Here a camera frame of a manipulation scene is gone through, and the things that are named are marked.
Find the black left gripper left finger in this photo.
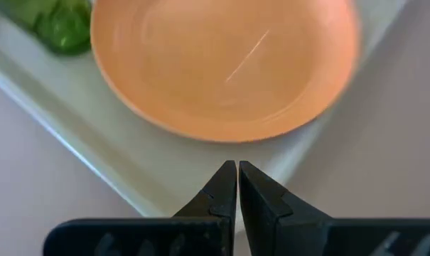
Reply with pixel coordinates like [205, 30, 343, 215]
[171, 159, 237, 256]

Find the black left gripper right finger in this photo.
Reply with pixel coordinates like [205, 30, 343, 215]
[238, 160, 333, 256]

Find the beige tray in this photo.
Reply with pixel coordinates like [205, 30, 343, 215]
[0, 0, 407, 235]

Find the green faceted cup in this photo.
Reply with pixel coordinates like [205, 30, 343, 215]
[0, 0, 93, 56]

